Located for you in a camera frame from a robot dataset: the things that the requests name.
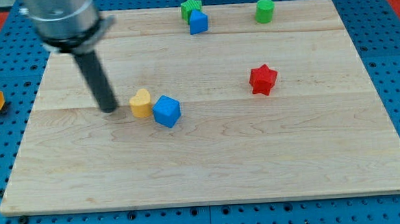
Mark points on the green cylinder block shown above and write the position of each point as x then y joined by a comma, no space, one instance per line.
264,11

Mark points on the blue cube block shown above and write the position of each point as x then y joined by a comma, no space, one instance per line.
166,111

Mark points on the wooden board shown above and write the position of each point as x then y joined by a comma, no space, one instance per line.
323,131

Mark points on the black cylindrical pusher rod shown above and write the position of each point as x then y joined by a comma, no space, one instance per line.
94,75

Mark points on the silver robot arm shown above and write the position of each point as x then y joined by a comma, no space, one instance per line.
75,27

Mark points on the green star block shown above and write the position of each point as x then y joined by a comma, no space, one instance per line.
188,6

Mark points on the red star block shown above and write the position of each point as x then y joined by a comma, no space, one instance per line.
262,79

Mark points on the yellow heart block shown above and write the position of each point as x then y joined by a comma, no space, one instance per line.
140,104

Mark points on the blue triangular block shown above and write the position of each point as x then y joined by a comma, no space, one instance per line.
198,22

